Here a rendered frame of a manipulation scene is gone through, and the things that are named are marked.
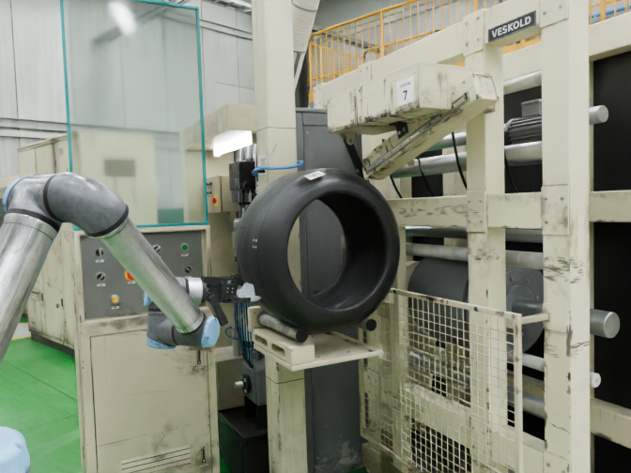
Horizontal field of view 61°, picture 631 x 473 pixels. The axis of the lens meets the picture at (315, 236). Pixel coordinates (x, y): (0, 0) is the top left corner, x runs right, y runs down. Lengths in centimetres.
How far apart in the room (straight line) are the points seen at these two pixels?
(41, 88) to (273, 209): 976
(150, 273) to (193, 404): 118
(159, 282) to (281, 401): 100
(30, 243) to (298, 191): 83
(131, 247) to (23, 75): 998
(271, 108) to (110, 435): 149
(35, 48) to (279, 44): 941
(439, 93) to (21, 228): 126
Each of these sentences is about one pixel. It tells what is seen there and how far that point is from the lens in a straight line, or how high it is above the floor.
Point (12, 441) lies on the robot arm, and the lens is 113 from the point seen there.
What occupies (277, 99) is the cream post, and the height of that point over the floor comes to 177.
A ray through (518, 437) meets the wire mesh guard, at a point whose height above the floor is 63.
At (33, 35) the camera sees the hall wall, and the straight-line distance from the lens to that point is 1152.
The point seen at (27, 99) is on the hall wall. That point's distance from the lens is 1119.
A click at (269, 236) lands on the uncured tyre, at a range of 173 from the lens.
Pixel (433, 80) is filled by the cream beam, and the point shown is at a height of 173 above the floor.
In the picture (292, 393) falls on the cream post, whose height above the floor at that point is 57.
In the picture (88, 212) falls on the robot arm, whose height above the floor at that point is 134.
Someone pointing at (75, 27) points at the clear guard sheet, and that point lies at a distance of 245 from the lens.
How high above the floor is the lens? 134
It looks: 3 degrees down
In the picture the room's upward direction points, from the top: 2 degrees counter-clockwise
